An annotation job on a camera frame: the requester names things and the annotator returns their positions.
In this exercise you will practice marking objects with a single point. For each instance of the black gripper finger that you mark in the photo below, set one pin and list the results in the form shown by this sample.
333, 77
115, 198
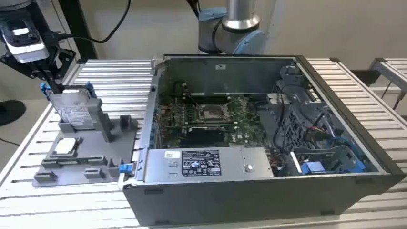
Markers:
63, 60
34, 71

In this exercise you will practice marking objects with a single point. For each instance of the hard disk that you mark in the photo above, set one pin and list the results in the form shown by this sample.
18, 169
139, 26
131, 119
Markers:
75, 111

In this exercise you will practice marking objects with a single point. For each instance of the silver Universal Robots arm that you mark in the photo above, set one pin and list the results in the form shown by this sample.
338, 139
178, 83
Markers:
237, 14

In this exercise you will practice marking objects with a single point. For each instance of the grey metal disk bay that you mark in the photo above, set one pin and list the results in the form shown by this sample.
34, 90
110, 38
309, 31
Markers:
295, 124

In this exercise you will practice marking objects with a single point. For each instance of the blue disk carrier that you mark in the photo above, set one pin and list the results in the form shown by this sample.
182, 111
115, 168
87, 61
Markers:
313, 167

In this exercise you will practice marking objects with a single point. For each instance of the black round stand base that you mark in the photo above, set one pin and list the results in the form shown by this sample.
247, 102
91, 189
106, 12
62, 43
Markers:
11, 112

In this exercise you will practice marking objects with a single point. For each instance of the silver CPU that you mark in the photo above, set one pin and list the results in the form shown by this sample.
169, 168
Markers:
66, 145

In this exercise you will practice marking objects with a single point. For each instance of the grey parts rack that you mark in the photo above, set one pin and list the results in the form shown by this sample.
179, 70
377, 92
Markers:
95, 152

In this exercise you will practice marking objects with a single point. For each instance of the installed RAM sticks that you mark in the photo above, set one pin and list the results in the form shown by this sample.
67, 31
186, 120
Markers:
209, 96

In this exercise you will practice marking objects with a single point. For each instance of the blue case latch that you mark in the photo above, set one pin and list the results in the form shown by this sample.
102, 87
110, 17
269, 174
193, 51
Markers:
125, 168

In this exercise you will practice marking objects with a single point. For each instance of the CPU socket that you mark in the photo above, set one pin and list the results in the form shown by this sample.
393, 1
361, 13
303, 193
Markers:
213, 112

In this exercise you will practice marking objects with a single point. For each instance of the silver power supply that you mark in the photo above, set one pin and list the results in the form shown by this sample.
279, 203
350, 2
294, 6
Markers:
159, 167

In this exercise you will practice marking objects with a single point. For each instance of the black graphics card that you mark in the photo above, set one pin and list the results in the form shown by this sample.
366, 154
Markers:
205, 137

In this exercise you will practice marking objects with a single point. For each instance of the green motherboard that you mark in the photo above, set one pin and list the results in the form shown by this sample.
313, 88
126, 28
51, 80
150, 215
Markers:
245, 128

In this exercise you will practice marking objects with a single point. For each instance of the open black PC case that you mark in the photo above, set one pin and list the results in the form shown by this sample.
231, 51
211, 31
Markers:
254, 200

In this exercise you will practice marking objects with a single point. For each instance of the metal slat side table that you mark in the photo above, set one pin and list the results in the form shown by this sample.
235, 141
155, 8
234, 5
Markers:
393, 69

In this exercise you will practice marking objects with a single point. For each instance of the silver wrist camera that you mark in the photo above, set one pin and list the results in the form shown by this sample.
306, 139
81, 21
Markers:
29, 51

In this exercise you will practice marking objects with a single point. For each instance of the black upright post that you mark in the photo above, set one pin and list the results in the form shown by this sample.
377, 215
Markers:
85, 28

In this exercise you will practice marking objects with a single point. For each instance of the black table bracket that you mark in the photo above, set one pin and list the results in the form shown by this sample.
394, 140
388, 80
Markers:
366, 76

